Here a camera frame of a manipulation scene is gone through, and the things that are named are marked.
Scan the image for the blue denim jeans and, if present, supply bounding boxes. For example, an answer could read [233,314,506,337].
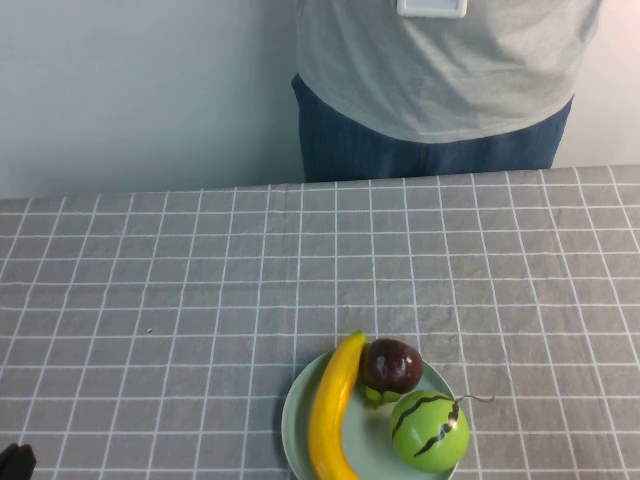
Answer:
[291,73,574,184]

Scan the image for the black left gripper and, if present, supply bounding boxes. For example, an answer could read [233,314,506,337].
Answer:
[0,442,39,480]

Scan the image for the green striped toy watermelon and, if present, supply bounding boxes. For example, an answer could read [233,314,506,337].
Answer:
[389,389,496,474]

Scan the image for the grey white checked tablecloth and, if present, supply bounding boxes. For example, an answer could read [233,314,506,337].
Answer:
[0,164,640,480]

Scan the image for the yellow toy banana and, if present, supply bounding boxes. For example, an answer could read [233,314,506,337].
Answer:
[308,329,369,480]

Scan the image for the pale green round plate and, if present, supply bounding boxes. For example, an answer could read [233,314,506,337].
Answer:
[280,349,459,480]

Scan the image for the dark purple toy mangosteen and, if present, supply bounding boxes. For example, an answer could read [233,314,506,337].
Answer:
[360,338,425,407]

